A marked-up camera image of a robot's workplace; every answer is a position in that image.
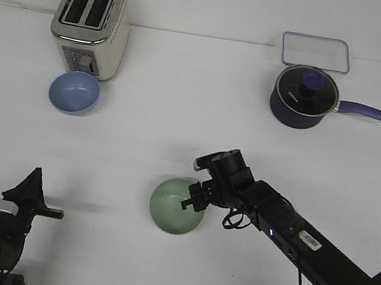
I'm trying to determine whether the dark blue saucepan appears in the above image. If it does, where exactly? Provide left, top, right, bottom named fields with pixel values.
left=269, top=65, right=381, bottom=129

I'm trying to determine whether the green bowl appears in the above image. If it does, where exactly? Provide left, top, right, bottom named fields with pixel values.
left=149, top=177, right=205, bottom=235

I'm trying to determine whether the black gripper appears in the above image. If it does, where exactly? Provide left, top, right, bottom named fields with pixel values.
left=180, top=149, right=255, bottom=212
left=0, top=167, right=65, bottom=235

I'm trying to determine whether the silver two-slot toaster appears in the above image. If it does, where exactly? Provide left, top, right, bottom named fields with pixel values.
left=50, top=0, right=131, bottom=81

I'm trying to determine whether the clear container lid blue rim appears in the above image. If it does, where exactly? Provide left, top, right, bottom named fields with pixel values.
left=281, top=31, right=350, bottom=74

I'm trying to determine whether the glass pot lid blue knob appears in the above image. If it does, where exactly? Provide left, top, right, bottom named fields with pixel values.
left=276, top=65, right=340, bottom=117

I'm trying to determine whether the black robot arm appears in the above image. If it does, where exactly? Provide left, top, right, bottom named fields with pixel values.
left=181, top=149, right=381, bottom=285
left=0, top=167, right=64, bottom=285

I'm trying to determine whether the blue bowl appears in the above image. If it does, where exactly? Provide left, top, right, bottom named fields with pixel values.
left=48, top=71, right=101, bottom=116

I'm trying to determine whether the white toaster power cord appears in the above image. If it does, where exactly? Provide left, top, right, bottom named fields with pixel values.
left=0, top=0, right=58, bottom=14

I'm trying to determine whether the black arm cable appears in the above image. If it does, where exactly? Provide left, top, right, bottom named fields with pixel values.
left=210, top=206, right=321, bottom=285

